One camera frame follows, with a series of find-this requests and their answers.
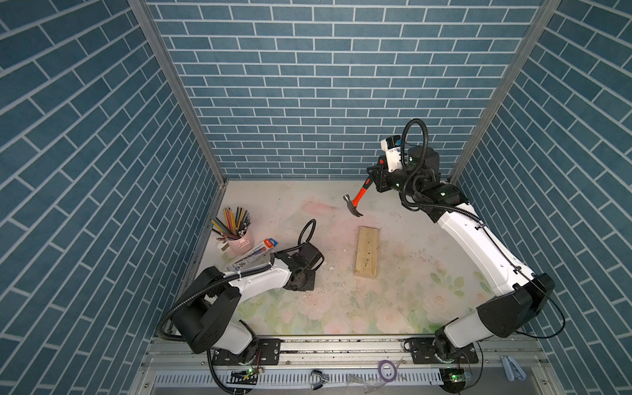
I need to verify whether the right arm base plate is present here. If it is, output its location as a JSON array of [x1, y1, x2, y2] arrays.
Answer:
[[403, 337, 479, 365]]

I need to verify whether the wooden block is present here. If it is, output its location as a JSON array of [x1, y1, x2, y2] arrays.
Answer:
[[354, 226, 380, 279]]

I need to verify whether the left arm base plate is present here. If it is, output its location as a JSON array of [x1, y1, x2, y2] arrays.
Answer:
[[212, 338, 281, 366]]

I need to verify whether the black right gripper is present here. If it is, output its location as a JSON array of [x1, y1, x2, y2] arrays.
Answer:
[[366, 165, 420, 203]]

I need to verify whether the aluminium mounting rail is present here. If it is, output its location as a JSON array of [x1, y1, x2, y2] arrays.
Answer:
[[130, 335, 563, 394]]

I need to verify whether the purple tape ring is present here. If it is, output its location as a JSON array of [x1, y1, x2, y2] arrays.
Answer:
[[377, 359, 398, 383]]

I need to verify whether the red blue white box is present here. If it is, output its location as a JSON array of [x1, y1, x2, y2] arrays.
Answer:
[[226, 238, 277, 272]]

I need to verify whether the grey clamp tool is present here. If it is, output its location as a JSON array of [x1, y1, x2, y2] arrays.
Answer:
[[501, 355, 527, 382]]

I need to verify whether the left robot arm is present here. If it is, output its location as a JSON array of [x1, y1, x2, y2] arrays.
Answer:
[[156, 242, 324, 363]]

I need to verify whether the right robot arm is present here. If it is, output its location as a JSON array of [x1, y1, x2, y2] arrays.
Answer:
[[363, 143, 555, 358]]

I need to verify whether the red-handled claw hammer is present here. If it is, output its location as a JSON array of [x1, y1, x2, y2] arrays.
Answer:
[[343, 177, 373, 217]]

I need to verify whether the pink pencil cup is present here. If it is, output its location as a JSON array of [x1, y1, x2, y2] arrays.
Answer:
[[227, 230, 255, 256]]

